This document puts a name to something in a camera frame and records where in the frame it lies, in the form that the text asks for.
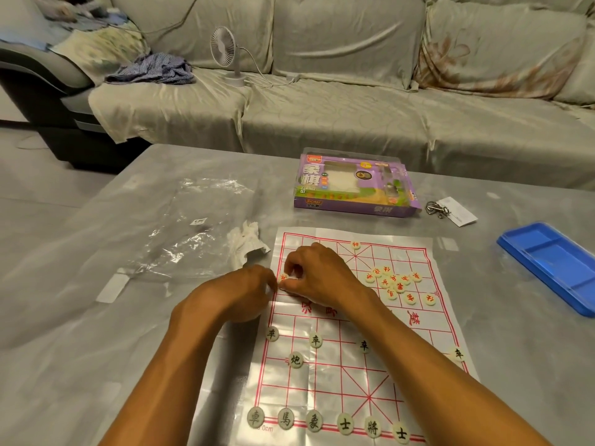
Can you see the floral sofa cushion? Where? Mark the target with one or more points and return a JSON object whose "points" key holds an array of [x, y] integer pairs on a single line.
{"points": [[499, 48]]}

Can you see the clear plastic bag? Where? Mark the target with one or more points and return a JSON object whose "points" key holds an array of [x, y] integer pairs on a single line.
{"points": [[186, 227]]}

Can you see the floral blanket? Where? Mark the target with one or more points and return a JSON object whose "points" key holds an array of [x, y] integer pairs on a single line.
{"points": [[104, 44]]}

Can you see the person's left forearm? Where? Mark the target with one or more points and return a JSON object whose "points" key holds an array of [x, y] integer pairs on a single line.
{"points": [[176, 380]]}

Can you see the blue striped cloth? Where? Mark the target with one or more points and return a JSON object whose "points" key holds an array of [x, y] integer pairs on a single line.
{"points": [[153, 69]]}

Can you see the white desk fan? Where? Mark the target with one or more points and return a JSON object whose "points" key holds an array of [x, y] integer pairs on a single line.
{"points": [[225, 48]]}

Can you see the purple chess game box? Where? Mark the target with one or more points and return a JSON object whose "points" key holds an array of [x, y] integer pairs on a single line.
{"points": [[355, 183]]}

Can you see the person's right hand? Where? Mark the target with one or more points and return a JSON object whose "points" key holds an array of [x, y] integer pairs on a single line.
{"points": [[327, 278]]}

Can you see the grey covered sofa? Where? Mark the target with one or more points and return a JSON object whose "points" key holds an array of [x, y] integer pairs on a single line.
{"points": [[372, 78]]}

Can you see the crumpled white tissue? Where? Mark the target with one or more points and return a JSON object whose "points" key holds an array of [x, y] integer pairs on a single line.
{"points": [[246, 243]]}

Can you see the blue plastic tray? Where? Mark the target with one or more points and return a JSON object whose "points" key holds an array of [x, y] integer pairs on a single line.
{"points": [[551, 264]]}

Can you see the pile of red-lettered chess pieces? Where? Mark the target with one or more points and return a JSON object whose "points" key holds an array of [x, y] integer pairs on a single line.
{"points": [[395, 284]]}

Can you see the person's right thumb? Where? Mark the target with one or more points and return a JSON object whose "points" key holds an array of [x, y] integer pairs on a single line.
{"points": [[297, 287]]}

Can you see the black-lettered chess disc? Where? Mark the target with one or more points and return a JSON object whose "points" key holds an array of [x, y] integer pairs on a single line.
{"points": [[459, 353], [364, 346], [271, 334], [316, 340], [296, 360]]}

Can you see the white label strip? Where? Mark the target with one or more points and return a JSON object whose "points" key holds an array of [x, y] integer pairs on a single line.
{"points": [[111, 289]]}

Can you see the white red-grid chess board sheet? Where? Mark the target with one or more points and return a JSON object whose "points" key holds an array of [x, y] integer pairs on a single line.
{"points": [[334, 380]]}

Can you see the dark grey armchair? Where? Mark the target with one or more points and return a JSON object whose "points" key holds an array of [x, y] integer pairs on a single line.
{"points": [[51, 106]]}

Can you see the row of black-lettered chess pieces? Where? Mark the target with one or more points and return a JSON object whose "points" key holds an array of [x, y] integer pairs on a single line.
{"points": [[327, 422]]}

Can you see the person's left hand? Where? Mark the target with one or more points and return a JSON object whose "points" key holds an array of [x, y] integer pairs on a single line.
{"points": [[227, 294]]}

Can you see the person's right forearm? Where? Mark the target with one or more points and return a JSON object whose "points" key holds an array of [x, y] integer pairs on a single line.
{"points": [[437, 380]]}

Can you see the person's left fingers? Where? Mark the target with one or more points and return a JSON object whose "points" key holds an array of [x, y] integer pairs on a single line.
{"points": [[268, 283]]}

